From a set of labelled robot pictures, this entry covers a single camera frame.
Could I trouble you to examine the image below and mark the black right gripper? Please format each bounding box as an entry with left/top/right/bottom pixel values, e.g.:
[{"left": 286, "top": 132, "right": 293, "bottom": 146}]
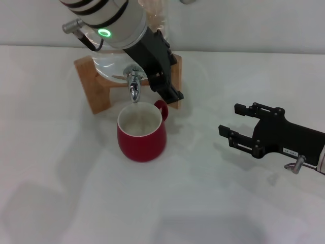
[{"left": 218, "top": 102, "right": 325, "bottom": 166}]

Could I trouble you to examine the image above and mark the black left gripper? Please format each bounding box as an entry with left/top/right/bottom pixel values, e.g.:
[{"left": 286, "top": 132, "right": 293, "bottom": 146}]
[{"left": 123, "top": 27, "right": 184, "bottom": 105}]

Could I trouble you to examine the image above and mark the chrome faucet tap with lever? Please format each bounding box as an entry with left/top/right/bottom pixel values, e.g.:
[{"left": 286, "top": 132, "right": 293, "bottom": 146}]
[{"left": 123, "top": 65, "right": 146, "bottom": 103}]

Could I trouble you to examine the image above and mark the red ceramic cup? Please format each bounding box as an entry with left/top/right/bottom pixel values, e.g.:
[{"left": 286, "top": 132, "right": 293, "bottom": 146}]
[{"left": 116, "top": 99, "right": 170, "bottom": 162}]

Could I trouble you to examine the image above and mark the clear glass water dispenser jar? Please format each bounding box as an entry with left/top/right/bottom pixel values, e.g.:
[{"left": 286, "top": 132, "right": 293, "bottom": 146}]
[{"left": 76, "top": 0, "right": 170, "bottom": 84}]

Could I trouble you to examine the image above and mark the wooden dispenser stand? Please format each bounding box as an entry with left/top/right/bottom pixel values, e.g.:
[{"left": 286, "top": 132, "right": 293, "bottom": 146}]
[{"left": 74, "top": 53, "right": 183, "bottom": 115}]

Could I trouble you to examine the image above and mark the metal plug with thin cable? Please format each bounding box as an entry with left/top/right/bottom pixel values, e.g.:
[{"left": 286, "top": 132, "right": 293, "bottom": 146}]
[{"left": 283, "top": 154, "right": 318, "bottom": 175}]

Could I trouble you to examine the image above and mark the dark cable with metal plug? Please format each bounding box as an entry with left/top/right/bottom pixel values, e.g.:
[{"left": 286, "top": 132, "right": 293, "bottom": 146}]
[{"left": 62, "top": 19, "right": 104, "bottom": 52}]

